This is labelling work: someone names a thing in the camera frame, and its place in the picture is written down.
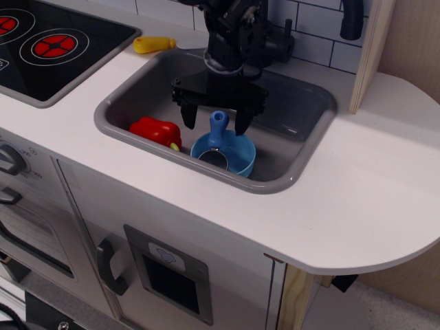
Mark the dark grey cabinet door handle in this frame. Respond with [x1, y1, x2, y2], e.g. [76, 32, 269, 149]
[96, 238, 129, 296]

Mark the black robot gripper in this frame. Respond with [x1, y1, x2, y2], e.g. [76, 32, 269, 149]
[171, 69, 269, 136]

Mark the grey oven door handle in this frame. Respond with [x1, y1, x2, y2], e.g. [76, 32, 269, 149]
[0, 187, 22, 205]

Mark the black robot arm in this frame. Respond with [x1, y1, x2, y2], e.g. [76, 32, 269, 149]
[172, 1, 269, 135]

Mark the black toy stovetop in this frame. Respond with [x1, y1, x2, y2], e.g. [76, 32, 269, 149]
[1, 1, 140, 109]

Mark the grey toy sink basin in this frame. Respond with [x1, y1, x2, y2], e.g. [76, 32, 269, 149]
[94, 49, 337, 194]

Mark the grey toy ice dispenser panel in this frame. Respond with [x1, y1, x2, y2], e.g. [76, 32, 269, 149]
[124, 225, 213, 326]

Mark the grey oven knob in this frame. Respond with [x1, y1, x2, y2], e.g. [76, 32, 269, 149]
[1, 144, 27, 175]

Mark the dark grey toy faucet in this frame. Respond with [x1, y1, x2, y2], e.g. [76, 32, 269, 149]
[268, 1, 366, 74]

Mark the blue handled metal measuring spoon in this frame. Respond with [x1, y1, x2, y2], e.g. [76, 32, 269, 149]
[199, 111, 229, 170]

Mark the black cable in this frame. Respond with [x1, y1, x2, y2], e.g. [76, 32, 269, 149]
[0, 304, 28, 330]

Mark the light blue plastic bowl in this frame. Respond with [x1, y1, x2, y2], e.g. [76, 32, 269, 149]
[190, 130, 256, 177]

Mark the red toy bell pepper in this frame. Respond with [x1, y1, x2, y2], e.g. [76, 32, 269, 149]
[129, 116, 182, 151]

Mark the light wood side post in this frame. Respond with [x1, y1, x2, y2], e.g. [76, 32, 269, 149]
[349, 0, 395, 114]

